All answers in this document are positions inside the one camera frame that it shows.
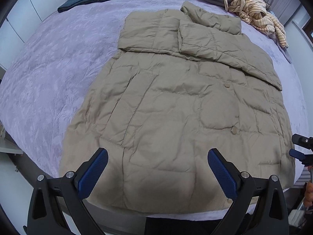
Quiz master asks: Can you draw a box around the grey curtain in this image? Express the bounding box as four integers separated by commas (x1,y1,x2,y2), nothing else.
266,0,300,25

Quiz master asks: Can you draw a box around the purple bed blanket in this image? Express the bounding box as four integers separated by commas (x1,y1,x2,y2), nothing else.
1,0,306,220

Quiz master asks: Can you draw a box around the brown and cream striped garment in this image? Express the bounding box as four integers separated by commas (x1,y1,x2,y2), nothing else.
224,0,288,48

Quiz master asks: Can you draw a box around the beige puffer coat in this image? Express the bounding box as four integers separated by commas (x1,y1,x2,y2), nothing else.
59,2,295,214

